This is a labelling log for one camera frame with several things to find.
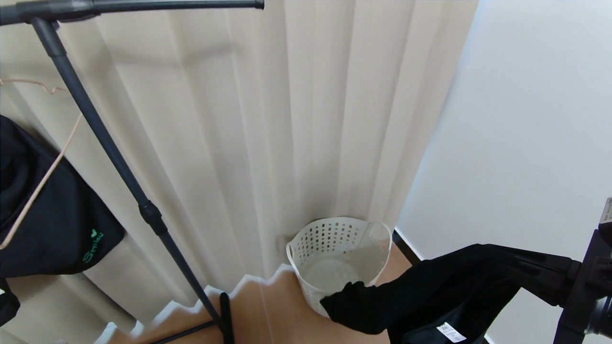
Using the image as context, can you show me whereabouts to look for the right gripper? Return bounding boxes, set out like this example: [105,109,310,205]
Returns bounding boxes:
[482,229,612,344]

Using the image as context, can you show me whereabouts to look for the white laundry basket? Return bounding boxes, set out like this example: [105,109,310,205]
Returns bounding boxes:
[286,217,393,318]

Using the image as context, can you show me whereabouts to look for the black short-sleeved shirt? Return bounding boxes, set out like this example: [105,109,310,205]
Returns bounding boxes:
[319,244,526,344]

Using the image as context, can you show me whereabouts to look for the black clothes rack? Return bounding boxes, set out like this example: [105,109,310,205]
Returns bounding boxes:
[0,0,265,344]

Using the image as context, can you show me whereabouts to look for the beige curtain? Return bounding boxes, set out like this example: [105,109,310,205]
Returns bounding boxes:
[0,0,479,344]

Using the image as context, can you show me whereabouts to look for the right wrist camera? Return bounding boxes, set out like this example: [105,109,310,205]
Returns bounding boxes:
[599,197,612,236]

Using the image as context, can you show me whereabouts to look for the pink clothes hanger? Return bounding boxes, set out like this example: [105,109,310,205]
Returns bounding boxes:
[0,78,83,250]

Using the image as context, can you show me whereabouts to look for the black shorts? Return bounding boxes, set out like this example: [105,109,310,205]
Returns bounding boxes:
[0,115,126,326]

